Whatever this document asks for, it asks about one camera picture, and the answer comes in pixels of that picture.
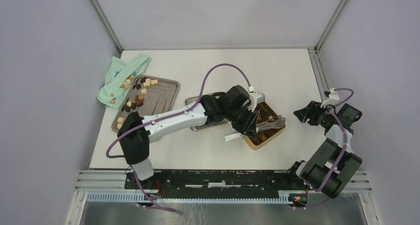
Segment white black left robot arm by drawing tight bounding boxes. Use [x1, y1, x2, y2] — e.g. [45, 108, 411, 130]
[117, 85, 265, 189]

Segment green patterned cloth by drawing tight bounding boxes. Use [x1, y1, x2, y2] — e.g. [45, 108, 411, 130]
[96, 54, 152, 109]

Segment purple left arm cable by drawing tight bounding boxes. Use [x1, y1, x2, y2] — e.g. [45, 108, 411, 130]
[105, 63, 252, 213]

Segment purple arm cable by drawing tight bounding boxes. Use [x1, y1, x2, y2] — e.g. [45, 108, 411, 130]
[105, 63, 252, 213]
[292, 88, 354, 209]

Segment silver box lid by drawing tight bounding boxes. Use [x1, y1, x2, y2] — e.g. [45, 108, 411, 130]
[184, 92, 228, 132]

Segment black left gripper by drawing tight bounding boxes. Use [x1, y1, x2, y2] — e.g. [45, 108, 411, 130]
[225, 104, 260, 138]

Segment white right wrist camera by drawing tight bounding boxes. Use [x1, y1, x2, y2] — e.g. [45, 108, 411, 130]
[320, 88, 340, 108]

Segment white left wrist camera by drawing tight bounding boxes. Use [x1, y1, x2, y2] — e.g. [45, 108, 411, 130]
[247, 86, 265, 112]

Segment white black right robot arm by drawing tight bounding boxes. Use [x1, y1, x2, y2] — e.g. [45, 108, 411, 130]
[286, 101, 363, 199]

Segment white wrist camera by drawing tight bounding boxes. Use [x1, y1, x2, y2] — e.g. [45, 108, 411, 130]
[320, 88, 340, 108]
[247, 86, 265, 112]

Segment gold chocolate box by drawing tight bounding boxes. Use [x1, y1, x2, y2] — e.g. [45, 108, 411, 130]
[244, 102, 286, 151]

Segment metal chocolate tray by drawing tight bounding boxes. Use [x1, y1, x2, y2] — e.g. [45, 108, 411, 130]
[111, 75, 181, 133]

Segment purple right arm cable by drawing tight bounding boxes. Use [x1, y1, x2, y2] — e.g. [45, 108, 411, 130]
[292, 88, 354, 209]

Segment metal serving tongs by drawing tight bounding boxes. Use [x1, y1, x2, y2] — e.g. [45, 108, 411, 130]
[224, 115, 286, 142]

